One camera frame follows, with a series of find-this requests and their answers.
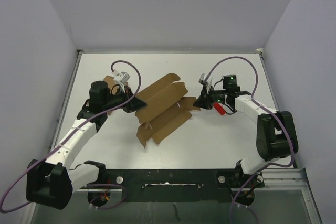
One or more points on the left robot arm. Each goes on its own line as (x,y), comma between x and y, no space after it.
(51,182)

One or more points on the brown cardboard box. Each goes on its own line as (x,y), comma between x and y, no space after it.
(112,88)
(168,107)

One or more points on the red rectangular block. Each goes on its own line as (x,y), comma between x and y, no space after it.
(219,108)

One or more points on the folded brown cardboard box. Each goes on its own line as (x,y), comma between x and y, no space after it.
(112,88)

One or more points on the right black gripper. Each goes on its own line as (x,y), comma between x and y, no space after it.
(203,101)

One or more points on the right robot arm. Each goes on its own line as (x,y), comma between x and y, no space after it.
(276,135)

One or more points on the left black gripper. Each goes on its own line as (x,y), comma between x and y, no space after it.
(134,104)

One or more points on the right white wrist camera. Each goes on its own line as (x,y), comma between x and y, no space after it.
(206,81)

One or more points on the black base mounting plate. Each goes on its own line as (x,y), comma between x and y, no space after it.
(184,185)

